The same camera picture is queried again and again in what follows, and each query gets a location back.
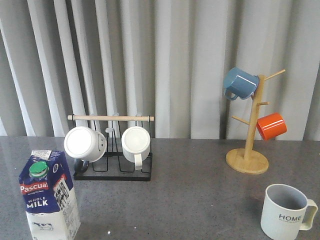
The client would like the blue Pascual milk carton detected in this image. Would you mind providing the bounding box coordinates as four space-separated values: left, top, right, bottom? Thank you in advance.
18 150 81 240

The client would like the pale green HOME mug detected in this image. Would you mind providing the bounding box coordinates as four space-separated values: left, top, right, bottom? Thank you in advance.
260 183 318 240

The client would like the white ribbed mug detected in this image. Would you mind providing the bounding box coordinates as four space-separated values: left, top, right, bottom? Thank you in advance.
121 126 151 170

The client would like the grey pleated curtain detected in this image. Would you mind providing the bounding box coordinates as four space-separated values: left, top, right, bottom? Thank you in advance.
0 0 320 141

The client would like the white smiley face mug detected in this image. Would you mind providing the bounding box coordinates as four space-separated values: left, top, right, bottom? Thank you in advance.
63 126 107 163

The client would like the blue enamel mug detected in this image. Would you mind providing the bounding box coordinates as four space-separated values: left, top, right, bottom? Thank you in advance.
223 67 260 101

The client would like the wooden mug tree stand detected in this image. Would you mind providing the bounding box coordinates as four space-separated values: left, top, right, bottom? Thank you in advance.
225 69 286 175

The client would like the orange enamel mug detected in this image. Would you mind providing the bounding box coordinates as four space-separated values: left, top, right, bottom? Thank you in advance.
256 112 287 141

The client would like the black wire mug rack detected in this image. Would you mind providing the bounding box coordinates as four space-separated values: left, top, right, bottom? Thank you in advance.
67 114 155 182

